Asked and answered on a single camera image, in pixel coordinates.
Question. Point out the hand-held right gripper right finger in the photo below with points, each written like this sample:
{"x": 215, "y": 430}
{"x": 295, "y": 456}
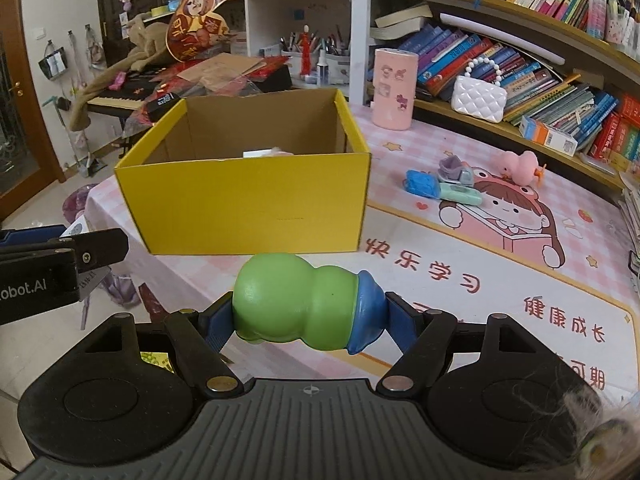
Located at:
{"x": 402, "y": 332}

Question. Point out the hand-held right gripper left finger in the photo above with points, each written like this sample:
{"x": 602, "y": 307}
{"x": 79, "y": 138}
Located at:
{"x": 215, "y": 332}

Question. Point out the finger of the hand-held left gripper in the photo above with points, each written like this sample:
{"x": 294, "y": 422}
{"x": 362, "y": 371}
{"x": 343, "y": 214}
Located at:
{"x": 60, "y": 245}

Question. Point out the green gourd toy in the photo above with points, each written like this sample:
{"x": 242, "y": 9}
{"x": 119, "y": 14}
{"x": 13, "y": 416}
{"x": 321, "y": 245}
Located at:
{"x": 295, "y": 305}

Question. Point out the yellow cardboard box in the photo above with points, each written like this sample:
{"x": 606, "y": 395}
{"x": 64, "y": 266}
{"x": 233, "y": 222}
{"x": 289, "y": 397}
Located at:
{"x": 250, "y": 205}

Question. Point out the blue toy car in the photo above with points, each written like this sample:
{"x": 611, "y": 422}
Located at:
{"x": 422, "y": 185}

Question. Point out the mint green toy car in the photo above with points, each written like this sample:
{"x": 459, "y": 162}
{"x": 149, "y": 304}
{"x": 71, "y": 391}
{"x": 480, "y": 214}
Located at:
{"x": 462, "y": 195}

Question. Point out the purple toy car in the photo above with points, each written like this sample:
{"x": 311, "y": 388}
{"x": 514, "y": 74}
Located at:
{"x": 455, "y": 170}

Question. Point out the pink plush toy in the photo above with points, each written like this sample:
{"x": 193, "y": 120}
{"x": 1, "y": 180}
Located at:
{"x": 280, "y": 151}

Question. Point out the pink duck toy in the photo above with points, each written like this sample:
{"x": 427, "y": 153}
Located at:
{"x": 520, "y": 167}

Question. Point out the purple plastic bag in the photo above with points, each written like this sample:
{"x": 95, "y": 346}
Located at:
{"x": 80, "y": 200}

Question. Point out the pink printed desk mat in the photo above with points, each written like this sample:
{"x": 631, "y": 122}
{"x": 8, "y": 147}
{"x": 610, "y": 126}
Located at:
{"x": 425, "y": 240}

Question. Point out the brown glazed door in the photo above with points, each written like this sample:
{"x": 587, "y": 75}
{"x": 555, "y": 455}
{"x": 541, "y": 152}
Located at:
{"x": 20, "y": 135}

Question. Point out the piano keyboard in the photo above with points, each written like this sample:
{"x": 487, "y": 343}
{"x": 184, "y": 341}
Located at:
{"x": 130, "y": 91}

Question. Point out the black box white print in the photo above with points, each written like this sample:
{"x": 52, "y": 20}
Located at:
{"x": 162, "y": 105}

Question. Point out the brown plush toy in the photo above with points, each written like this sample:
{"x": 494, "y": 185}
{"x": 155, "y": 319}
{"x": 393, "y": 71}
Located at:
{"x": 145, "y": 45}

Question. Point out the fuzzy grey tuft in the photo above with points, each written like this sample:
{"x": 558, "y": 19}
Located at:
{"x": 600, "y": 435}

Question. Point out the brown cardboard sheets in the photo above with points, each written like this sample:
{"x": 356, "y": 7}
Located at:
{"x": 220, "y": 72}

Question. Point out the small black case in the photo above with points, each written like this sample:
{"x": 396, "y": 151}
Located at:
{"x": 425, "y": 95}

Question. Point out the pink cylinder container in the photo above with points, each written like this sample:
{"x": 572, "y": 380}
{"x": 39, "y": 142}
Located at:
{"x": 394, "y": 90}

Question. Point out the white quilted handbag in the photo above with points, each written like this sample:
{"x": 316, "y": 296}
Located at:
{"x": 477, "y": 100}

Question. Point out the orange white blue carton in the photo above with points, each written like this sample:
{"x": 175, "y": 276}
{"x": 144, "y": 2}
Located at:
{"x": 547, "y": 135}

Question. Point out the grey flat case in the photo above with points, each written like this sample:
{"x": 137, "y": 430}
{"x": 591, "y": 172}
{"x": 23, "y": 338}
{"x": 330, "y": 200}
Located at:
{"x": 600, "y": 164}

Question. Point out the red cartoon paper decoration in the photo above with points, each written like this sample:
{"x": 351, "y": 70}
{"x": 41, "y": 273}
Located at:
{"x": 195, "y": 20}

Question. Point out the red plastic packaging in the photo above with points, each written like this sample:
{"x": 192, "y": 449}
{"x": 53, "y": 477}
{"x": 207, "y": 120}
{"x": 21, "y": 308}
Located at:
{"x": 270, "y": 66}

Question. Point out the pen box with pens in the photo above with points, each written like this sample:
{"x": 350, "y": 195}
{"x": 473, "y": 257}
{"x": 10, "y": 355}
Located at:
{"x": 337, "y": 67}

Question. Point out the small white glue bottle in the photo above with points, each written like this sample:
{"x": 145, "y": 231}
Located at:
{"x": 323, "y": 70}

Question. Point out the red thick dictionaries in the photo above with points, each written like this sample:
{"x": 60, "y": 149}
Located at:
{"x": 620, "y": 135}

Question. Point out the thick book lying flat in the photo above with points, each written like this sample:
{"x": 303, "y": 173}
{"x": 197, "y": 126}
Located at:
{"x": 402, "y": 16}
{"x": 400, "y": 32}

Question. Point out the wooden bookshelf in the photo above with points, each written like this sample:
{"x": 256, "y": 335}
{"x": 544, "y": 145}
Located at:
{"x": 360, "y": 35}

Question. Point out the white rolled sheet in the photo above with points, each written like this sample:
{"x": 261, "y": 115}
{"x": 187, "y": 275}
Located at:
{"x": 500, "y": 32}

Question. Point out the colourful plastic bottle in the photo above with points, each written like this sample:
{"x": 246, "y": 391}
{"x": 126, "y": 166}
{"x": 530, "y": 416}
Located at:
{"x": 596, "y": 10}

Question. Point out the clear pen organizer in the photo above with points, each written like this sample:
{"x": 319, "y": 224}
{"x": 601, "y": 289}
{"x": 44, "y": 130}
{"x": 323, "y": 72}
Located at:
{"x": 622, "y": 25}

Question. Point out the hanging wall bag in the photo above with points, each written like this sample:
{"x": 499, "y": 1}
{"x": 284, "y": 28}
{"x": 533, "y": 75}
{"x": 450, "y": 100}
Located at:
{"x": 54, "y": 62}

